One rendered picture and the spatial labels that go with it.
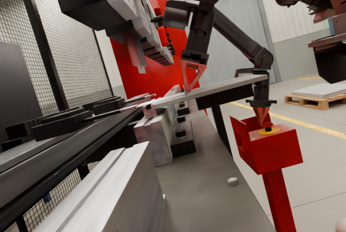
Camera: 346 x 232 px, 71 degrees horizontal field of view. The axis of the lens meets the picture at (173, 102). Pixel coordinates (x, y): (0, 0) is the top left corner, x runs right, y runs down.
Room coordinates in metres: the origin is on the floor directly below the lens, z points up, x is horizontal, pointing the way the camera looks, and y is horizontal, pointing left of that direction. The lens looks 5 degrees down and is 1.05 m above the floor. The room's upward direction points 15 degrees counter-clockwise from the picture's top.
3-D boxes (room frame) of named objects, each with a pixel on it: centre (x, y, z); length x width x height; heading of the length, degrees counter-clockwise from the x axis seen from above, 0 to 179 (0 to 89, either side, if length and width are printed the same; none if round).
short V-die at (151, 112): (0.68, 0.05, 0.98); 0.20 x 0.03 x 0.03; 176
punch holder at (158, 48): (1.02, 0.03, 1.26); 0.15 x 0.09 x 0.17; 176
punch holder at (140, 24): (0.62, 0.05, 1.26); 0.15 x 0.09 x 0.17; 176
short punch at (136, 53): (0.64, 0.06, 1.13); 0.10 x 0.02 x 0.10; 176
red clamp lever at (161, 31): (0.80, -0.02, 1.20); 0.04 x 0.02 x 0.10; 86
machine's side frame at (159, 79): (2.93, 0.07, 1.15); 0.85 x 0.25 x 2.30; 86
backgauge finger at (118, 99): (1.05, 0.19, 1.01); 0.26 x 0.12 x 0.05; 86
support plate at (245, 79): (0.63, -0.09, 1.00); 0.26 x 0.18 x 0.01; 86
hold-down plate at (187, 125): (0.68, -0.01, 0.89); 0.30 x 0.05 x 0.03; 176
